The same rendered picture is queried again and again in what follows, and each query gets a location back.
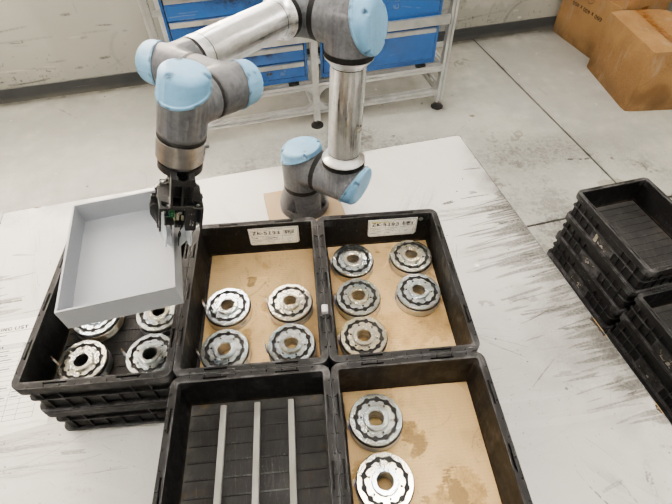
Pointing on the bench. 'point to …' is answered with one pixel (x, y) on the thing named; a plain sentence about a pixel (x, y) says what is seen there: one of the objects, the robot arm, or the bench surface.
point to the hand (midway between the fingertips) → (175, 237)
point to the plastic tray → (117, 262)
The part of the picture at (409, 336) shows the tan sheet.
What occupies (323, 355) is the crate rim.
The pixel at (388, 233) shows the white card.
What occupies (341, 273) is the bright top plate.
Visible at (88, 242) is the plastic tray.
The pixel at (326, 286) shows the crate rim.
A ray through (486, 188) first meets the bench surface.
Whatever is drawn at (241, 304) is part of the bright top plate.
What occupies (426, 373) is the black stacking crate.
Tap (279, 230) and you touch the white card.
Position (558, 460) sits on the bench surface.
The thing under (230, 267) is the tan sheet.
